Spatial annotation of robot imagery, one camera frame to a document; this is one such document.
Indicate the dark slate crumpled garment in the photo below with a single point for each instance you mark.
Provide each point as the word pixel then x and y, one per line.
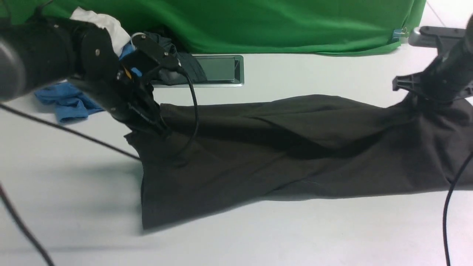
pixel 172 44

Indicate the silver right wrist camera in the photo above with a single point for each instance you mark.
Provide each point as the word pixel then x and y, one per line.
pixel 435 37

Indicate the dark gray long-sleeved shirt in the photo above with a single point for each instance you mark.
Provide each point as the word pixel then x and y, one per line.
pixel 313 146

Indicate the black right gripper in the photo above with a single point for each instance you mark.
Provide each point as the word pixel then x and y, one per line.
pixel 438 82

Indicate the silver table cable hatch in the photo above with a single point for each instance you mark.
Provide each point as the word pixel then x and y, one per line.
pixel 222 71

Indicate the blue crumpled garment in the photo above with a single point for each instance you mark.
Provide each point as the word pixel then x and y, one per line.
pixel 70 104

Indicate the green backdrop cloth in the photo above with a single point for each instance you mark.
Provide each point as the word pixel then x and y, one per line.
pixel 329 27

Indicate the blue binder clip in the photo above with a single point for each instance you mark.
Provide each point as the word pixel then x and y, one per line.
pixel 399 34

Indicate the white crumpled garment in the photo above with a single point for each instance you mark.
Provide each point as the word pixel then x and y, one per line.
pixel 119 37

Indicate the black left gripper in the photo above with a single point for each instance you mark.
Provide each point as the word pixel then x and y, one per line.
pixel 118 99

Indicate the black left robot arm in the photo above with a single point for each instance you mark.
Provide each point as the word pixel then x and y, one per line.
pixel 47 50

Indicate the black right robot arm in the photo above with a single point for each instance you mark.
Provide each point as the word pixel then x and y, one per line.
pixel 460 53

